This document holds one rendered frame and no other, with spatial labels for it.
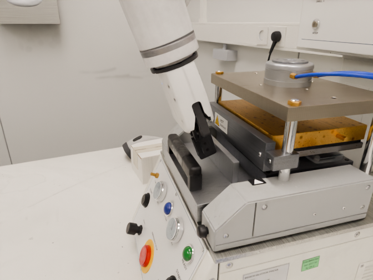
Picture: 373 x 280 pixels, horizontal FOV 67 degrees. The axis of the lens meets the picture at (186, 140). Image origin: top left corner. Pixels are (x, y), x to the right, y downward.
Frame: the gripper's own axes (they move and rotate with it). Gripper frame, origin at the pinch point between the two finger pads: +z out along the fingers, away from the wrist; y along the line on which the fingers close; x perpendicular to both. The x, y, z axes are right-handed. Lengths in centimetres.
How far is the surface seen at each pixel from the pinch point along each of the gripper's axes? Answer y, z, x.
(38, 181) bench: -44, 11, -45
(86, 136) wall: -147, 38, -46
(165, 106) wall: -155, 44, 12
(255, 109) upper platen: -2.3, -1.0, 11.7
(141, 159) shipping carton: -33.0, 13.9, -12.7
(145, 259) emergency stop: 1.7, 16.0, -18.1
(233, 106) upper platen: -5.5, -1.9, 9.0
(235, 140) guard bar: 2.4, 0.4, 5.0
